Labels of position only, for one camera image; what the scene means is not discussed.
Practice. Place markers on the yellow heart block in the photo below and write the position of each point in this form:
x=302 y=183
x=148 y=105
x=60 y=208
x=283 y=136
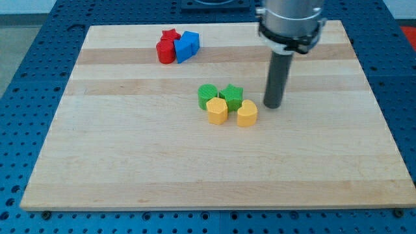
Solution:
x=247 y=114

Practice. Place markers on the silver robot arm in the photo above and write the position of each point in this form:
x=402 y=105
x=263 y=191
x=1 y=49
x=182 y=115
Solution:
x=290 y=26

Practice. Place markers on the yellow hexagon block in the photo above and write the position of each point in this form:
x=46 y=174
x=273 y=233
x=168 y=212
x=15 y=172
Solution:
x=217 y=111

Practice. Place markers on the green circle block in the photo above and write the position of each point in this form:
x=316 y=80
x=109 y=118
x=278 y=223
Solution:
x=206 y=92

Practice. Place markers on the green star block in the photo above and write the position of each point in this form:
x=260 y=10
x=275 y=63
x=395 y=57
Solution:
x=233 y=96

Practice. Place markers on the blue cube block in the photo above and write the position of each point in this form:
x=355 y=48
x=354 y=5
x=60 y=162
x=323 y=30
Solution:
x=183 y=50

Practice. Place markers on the red cylinder block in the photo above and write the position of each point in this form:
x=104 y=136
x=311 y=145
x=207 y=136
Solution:
x=166 y=51

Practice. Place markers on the blue pentagon block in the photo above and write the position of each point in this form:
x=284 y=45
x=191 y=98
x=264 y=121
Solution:
x=193 y=38

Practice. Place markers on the wooden board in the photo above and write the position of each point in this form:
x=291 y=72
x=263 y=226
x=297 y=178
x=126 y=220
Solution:
x=128 y=134

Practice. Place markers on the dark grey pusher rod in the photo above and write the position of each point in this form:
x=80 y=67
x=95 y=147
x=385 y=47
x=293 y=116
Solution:
x=277 y=78

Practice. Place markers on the red star block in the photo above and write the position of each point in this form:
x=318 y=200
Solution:
x=170 y=35

